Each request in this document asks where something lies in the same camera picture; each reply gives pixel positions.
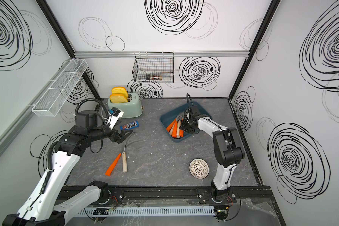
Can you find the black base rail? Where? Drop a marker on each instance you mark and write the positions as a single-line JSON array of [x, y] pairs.
[[201, 194]]

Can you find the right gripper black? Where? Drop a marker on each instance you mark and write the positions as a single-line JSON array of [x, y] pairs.
[[183, 127]]

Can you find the grey slotted cable duct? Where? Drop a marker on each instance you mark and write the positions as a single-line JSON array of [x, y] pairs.
[[147, 211]]

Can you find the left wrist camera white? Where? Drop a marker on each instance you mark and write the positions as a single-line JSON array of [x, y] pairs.
[[115, 115]]

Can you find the rear toast slice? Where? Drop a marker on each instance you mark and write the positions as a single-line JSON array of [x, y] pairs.
[[120, 90]]

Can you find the white wire wall shelf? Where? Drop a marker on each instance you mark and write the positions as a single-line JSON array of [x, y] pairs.
[[60, 88]]

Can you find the black wire wall basket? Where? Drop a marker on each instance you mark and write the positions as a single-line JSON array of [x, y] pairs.
[[161, 63]]

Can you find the orange handled sickle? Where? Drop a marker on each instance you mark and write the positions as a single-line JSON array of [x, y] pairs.
[[169, 128]]

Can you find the teal plastic storage box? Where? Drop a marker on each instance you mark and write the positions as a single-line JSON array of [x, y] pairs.
[[167, 118]]

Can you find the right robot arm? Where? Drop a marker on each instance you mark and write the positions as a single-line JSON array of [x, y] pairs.
[[226, 143]]

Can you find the mint green toaster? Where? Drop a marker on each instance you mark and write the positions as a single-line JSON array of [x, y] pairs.
[[132, 108]]

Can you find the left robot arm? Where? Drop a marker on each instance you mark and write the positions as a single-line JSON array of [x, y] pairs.
[[40, 208]]

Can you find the blue candy packet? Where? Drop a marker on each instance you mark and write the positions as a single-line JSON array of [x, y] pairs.
[[130, 125]]

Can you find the front toast slice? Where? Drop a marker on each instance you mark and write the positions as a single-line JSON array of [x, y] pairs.
[[118, 98]]

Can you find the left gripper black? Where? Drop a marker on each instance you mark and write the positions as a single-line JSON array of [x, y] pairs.
[[115, 137]]

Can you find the jar in wire basket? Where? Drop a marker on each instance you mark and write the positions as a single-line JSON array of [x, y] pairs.
[[153, 77]]

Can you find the white round strainer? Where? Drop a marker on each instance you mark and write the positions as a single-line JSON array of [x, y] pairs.
[[199, 168]]

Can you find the wooden handled sickle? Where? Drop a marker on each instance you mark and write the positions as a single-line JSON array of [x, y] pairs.
[[174, 130]]

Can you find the toast slice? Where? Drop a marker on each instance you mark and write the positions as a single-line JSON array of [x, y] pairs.
[[118, 98], [120, 90]]

